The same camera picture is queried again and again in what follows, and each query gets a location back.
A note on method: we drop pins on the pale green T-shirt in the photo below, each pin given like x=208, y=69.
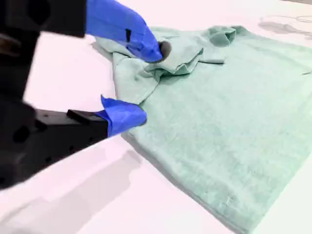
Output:
x=219, y=122

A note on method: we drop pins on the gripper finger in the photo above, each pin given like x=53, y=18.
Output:
x=122, y=117
x=122, y=22

